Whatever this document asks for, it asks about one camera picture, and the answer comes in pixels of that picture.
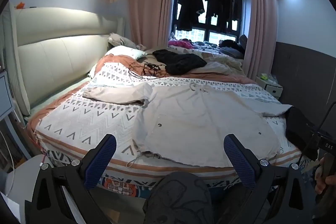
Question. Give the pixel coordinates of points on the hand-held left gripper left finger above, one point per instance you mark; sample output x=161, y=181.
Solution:
x=101, y=161

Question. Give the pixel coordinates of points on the black hanging coat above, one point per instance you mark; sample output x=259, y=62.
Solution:
x=189, y=6

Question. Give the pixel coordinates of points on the cream padded headboard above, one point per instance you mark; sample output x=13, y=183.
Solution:
x=57, y=61

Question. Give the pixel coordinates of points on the black framed window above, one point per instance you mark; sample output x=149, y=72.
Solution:
x=199, y=33

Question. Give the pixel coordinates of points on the person's leg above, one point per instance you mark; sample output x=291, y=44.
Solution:
x=178, y=200

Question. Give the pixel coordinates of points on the black knit garment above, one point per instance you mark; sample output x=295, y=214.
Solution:
x=181, y=62

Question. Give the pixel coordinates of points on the person's right hand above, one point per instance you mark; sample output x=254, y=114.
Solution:
x=319, y=176

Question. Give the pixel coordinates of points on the pile of clothes by window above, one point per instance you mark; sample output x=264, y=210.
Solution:
x=223, y=62

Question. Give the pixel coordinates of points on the pink curtain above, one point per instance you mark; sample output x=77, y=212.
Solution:
x=149, y=3
x=260, y=29

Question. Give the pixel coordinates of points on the terracotta quilt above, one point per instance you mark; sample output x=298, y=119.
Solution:
x=118, y=58

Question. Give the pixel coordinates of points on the printed bed sheet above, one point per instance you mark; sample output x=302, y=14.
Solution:
x=118, y=186

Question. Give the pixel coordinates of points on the grey chair back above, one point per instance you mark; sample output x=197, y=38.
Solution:
x=242, y=41

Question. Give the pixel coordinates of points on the pink cloth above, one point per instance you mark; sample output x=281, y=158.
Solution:
x=179, y=43

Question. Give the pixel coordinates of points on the beige jacket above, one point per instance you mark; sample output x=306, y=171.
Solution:
x=199, y=121

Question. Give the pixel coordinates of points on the white pillow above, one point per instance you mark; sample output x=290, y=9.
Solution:
x=123, y=51

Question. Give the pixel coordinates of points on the grey plush toy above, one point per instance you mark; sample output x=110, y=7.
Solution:
x=123, y=41

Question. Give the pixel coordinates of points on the white bedside cabinet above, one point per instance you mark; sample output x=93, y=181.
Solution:
x=273, y=87

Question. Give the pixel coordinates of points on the pale green bed sheet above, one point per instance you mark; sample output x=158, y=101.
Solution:
x=52, y=100

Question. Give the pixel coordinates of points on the white geometric patterned blanket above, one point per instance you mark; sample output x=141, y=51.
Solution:
x=86, y=119

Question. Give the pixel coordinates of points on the blue grey nightstand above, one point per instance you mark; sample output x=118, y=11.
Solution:
x=5, y=98

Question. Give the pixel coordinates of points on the row of dark hanging clothes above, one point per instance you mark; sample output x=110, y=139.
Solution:
x=223, y=6

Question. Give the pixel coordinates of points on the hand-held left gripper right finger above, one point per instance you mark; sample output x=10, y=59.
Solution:
x=240, y=161

